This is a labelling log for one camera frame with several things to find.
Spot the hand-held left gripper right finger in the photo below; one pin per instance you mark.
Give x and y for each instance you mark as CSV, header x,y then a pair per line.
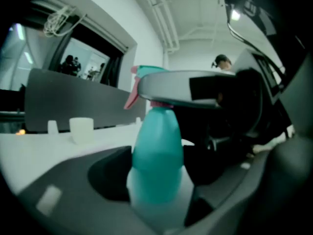
x,y
244,204

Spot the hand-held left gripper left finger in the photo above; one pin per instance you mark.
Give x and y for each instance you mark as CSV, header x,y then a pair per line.
x,y
73,204

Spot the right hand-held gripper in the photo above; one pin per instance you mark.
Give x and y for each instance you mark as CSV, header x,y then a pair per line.
x,y
244,116

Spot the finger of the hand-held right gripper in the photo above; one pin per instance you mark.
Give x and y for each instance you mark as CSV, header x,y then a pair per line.
x,y
166,87

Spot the teal and pink spray head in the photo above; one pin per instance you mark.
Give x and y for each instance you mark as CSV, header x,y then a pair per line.
x,y
133,95

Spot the teal spray bottle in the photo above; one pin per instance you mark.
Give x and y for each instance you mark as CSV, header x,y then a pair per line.
x,y
157,155

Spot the small white bottle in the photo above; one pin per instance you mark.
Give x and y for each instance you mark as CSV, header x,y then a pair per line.
x,y
52,127

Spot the small white cap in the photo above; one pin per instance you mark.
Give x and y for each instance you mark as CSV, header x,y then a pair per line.
x,y
138,121

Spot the white ceiling pipes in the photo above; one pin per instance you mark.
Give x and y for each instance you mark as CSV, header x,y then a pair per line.
x,y
166,21

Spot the white plastic cup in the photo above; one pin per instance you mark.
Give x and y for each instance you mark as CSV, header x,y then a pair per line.
x,y
82,130

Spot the grey desk partition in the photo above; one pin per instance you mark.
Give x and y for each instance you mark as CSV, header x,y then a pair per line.
x,y
73,101

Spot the ceiling lamp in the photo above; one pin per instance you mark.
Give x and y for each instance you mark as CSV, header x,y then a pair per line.
x,y
235,15

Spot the dark window frame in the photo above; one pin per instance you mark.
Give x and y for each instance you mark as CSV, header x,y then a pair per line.
x,y
85,55

